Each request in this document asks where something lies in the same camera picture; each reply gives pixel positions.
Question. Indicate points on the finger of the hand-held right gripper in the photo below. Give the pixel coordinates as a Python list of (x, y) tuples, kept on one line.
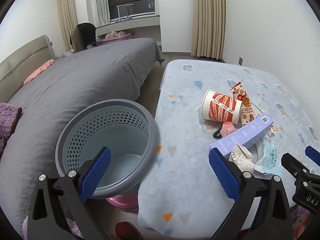
[(312, 155), (290, 162)]

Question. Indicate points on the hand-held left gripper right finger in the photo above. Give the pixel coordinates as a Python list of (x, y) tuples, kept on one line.
[(223, 175)]

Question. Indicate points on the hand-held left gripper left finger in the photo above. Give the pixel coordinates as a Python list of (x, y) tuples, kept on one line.
[(96, 172)]

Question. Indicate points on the light blue wipes packet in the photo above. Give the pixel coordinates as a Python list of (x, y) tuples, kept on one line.
[(271, 157)]

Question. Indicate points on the white paper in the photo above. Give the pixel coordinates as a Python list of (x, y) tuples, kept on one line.
[(241, 157)]

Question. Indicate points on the lilac cardboard box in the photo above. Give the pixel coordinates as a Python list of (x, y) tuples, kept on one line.
[(240, 137)]

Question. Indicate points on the grey perforated plastic basket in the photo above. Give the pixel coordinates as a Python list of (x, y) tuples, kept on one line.
[(75, 130)]

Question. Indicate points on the pink pig toy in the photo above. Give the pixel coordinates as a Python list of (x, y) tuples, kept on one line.
[(228, 127)]

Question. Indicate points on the red striped paper cup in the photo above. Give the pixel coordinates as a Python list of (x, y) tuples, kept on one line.
[(222, 107)]

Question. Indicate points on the cream and red snack packet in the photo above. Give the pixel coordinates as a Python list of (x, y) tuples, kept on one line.
[(246, 105)]

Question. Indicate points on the purple fuzzy clothing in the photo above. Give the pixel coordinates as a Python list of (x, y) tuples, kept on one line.
[(300, 220)]

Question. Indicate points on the light blue printed blanket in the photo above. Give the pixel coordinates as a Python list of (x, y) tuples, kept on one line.
[(190, 175)]

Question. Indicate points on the small pink paper tag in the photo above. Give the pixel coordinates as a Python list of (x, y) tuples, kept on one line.
[(272, 130)]

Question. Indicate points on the pink plastic basin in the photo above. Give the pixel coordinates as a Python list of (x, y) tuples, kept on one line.
[(122, 202)]

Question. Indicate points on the dark red slipper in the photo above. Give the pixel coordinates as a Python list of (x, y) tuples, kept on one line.
[(126, 231)]

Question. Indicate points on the grey bed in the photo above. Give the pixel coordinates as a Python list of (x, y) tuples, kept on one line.
[(75, 80)]

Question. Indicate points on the purple fuzzy blanket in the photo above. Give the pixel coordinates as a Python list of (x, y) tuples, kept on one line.
[(7, 120)]

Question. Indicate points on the pink pillow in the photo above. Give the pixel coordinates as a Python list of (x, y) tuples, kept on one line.
[(37, 72)]

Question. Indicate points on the beige chair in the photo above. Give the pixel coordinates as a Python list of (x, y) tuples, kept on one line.
[(75, 42)]

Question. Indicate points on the pink laundry basket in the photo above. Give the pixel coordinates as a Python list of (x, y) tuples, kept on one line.
[(112, 41)]

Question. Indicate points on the beige bed headboard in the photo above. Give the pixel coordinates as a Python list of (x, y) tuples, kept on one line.
[(20, 60)]

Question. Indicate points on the black jacket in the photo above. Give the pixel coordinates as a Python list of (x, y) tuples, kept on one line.
[(86, 33)]

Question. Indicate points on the pile of light clothes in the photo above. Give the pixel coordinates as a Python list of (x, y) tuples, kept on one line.
[(113, 34)]

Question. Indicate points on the white bay window ledge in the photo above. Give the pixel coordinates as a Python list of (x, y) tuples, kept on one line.
[(140, 25)]

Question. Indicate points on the beige curtain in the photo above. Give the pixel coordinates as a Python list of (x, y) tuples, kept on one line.
[(66, 10), (210, 17)]

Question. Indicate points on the white desk lamp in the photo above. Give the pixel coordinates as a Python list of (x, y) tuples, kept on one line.
[(118, 13)]

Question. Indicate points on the white sheer curtain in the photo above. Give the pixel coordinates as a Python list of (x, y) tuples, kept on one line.
[(100, 2)]

